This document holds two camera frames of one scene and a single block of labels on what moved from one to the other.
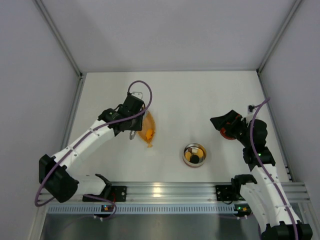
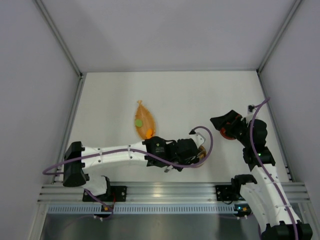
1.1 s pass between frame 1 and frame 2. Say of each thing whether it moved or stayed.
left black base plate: stayed
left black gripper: moved
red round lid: stayed
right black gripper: stayed
